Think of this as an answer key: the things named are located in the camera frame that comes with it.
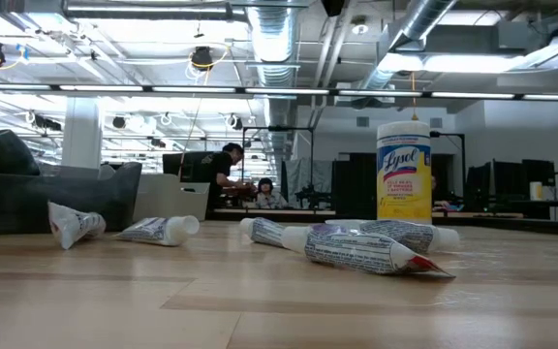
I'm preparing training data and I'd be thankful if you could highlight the white travel toothpaste tube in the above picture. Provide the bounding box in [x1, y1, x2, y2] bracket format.
[325, 218, 461, 256]
[238, 216, 288, 249]
[281, 223, 456, 280]
[113, 214, 202, 247]
[47, 201, 108, 251]

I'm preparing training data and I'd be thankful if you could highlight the person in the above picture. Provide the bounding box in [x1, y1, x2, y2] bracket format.
[200, 142, 256, 220]
[254, 176, 290, 210]

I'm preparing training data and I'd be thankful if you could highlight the black overhead light bar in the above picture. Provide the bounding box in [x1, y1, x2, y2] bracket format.
[0, 82, 558, 102]

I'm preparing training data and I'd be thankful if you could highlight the light grey plastic bin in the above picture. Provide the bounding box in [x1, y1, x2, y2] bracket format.
[132, 173, 211, 224]

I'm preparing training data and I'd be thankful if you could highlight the Lysol wipes canister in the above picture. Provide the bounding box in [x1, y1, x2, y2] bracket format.
[375, 120, 433, 225]

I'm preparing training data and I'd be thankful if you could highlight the black background monitor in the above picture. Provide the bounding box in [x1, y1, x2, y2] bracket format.
[521, 158, 557, 188]
[465, 162, 492, 203]
[492, 159, 522, 200]

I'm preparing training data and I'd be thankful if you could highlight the white pillar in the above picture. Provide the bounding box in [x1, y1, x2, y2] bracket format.
[60, 96, 104, 170]

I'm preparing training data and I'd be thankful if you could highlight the dark grey plastic bin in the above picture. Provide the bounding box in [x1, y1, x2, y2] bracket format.
[0, 161, 143, 238]

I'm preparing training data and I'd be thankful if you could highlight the black background rig frame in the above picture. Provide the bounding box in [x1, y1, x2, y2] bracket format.
[240, 124, 316, 205]

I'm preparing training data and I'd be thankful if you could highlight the silver ventilation duct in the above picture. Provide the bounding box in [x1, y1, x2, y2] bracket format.
[356, 0, 459, 93]
[247, 0, 304, 185]

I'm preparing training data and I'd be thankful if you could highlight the yellow hanging cord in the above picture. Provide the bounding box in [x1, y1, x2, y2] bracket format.
[408, 71, 419, 122]

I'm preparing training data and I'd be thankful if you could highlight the black overhead camera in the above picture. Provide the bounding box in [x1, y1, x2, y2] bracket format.
[320, 0, 347, 18]

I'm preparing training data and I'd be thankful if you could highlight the black aluminium table frame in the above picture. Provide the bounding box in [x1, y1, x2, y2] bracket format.
[209, 207, 558, 238]

